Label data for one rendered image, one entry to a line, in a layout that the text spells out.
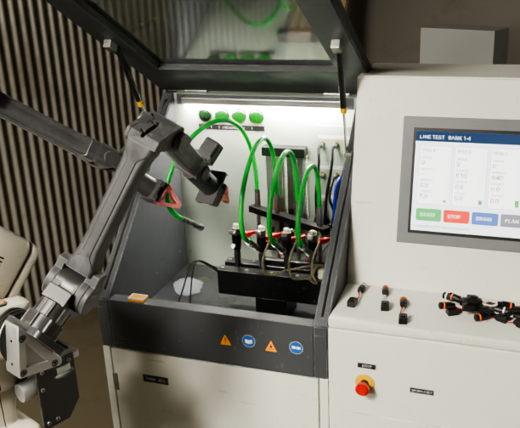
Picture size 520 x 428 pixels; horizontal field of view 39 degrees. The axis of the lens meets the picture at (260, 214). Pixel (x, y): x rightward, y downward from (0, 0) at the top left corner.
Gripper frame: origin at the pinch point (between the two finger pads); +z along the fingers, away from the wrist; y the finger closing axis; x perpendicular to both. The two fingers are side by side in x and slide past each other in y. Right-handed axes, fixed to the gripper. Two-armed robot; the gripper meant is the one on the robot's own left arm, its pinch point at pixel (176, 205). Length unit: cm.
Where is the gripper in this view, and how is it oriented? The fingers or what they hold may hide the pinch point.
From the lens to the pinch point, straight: 213.7
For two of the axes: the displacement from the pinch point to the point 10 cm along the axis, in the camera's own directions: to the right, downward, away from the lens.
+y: -4.7, -0.6, 8.8
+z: 7.4, 5.1, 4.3
